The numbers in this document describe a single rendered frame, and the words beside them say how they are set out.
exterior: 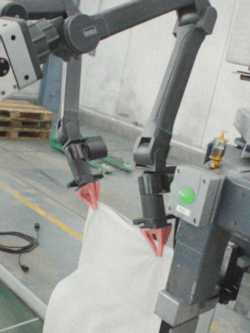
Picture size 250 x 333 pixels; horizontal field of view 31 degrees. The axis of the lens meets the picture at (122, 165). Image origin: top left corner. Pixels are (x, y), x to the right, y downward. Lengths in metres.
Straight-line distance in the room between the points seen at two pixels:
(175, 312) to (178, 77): 0.56
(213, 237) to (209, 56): 6.41
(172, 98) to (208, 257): 0.43
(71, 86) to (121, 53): 7.04
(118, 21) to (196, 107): 6.23
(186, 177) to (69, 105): 0.68
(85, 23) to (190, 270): 0.53
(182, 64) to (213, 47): 6.02
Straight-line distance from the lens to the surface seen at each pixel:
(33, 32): 0.92
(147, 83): 7.93
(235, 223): 0.82
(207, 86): 7.15
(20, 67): 0.89
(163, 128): 1.10
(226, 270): 1.06
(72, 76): 1.45
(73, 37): 0.94
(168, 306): 0.93
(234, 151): 1.26
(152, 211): 1.10
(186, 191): 0.79
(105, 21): 1.02
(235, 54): 1.13
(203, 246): 0.86
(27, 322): 1.98
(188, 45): 1.18
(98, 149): 1.38
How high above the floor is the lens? 1.51
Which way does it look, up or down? 14 degrees down
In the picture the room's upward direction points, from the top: 11 degrees clockwise
